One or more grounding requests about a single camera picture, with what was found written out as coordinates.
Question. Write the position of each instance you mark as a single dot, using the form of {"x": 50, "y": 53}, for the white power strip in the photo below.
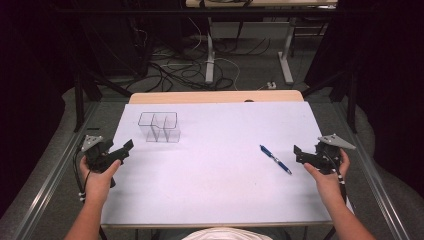
{"x": 271, "y": 85}

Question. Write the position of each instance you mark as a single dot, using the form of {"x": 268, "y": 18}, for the grey metal floor rail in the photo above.
{"x": 50, "y": 173}
{"x": 373, "y": 173}

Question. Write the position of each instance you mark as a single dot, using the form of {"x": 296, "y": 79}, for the black metal stand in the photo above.
{"x": 79, "y": 100}
{"x": 350, "y": 96}

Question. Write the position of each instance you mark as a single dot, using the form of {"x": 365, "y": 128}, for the white table mat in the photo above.
{"x": 213, "y": 173}

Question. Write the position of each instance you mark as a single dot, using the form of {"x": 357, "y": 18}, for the clear acrylic divided organizer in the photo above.
{"x": 160, "y": 128}

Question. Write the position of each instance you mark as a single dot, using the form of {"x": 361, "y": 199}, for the person's right hand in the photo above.
{"x": 328, "y": 185}

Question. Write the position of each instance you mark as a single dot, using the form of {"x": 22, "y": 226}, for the white desk with metal legs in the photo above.
{"x": 286, "y": 63}

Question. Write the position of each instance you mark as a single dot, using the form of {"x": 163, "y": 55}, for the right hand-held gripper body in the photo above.
{"x": 325, "y": 156}

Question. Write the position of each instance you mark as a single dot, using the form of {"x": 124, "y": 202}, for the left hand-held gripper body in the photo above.
{"x": 96, "y": 155}

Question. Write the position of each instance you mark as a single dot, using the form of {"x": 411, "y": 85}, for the person's left hand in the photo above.
{"x": 97, "y": 185}

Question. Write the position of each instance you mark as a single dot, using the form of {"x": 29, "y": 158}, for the blue pen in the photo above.
{"x": 276, "y": 160}

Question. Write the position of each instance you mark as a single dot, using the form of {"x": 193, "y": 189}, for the person's white shirt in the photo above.
{"x": 226, "y": 234}

